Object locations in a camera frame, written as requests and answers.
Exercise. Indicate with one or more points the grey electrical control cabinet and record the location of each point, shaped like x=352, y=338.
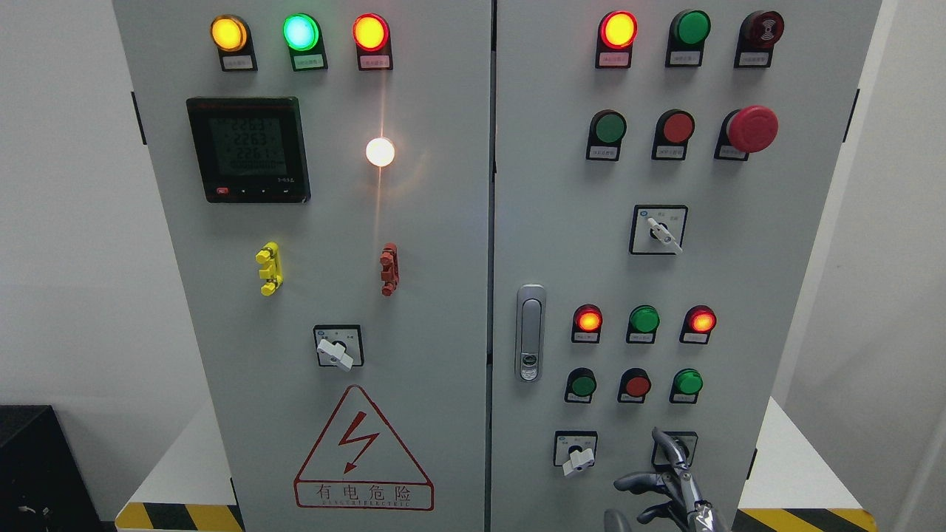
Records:
x=488, y=105

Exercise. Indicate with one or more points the yellow terminal connector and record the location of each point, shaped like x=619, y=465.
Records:
x=270, y=269

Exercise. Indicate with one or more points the green push button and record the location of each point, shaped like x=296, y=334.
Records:
x=580, y=386
x=606, y=131
x=686, y=386

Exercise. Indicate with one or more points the lower right red indicator light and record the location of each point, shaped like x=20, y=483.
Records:
x=697, y=325

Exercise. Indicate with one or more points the upper right rotary selector switch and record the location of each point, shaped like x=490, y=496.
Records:
x=658, y=229

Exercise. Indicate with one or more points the lower middle red push button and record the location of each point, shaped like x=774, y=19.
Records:
x=634, y=386

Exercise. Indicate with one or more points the black box lower left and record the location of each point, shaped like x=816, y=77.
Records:
x=41, y=486

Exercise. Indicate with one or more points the silver door lock handle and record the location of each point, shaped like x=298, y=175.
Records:
x=531, y=306

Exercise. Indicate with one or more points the left door rotary selector switch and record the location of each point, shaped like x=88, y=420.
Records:
x=339, y=346

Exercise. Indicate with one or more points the upper green push button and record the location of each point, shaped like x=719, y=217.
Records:
x=606, y=131

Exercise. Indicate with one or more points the black knob selector switch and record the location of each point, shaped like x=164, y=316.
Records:
x=663, y=458

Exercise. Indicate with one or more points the upper red push button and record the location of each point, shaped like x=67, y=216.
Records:
x=672, y=133

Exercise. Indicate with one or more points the lower right green push button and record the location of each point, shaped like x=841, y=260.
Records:
x=686, y=386

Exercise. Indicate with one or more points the green indicator light top right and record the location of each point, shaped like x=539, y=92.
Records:
x=686, y=38

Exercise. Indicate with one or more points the yellow indicator light top left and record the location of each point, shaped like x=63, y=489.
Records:
x=232, y=37

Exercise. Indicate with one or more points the lower white rotary selector switch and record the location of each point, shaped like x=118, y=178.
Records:
x=574, y=451

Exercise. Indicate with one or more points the lower left red indicator light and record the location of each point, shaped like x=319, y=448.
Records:
x=587, y=325

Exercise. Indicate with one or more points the white lit indicator light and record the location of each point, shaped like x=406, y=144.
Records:
x=380, y=151

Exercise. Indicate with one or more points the lower left green push button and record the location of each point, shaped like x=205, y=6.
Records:
x=580, y=386

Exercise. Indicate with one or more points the lower middle green indicator light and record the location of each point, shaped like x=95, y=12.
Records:
x=643, y=322

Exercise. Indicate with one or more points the green indicator light top left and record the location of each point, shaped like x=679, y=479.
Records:
x=305, y=44

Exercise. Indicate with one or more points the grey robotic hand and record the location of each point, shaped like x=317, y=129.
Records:
x=686, y=506

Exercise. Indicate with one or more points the red emergency stop button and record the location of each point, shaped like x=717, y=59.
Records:
x=746, y=131

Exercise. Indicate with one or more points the green indicator light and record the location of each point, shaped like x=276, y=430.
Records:
x=305, y=44
x=643, y=322
x=686, y=38

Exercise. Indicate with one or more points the red indicator light top left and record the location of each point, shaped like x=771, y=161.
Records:
x=372, y=38

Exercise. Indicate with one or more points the black digital power meter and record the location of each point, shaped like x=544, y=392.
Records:
x=250, y=150

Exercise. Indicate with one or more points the red terminal connector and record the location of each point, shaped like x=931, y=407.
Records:
x=389, y=269

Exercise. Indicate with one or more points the red indicator light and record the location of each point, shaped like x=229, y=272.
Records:
x=372, y=38
x=697, y=325
x=615, y=38
x=587, y=325

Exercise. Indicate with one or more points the dark red buzzer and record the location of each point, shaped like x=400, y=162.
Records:
x=758, y=34

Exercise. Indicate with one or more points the red indicator light top right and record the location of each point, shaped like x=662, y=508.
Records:
x=615, y=38

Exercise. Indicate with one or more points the red electrical hazard warning sticker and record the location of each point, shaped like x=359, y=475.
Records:
x=359, y=462

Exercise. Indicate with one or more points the red push button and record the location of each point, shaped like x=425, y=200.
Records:
x=672, y=133
x=634, y=386

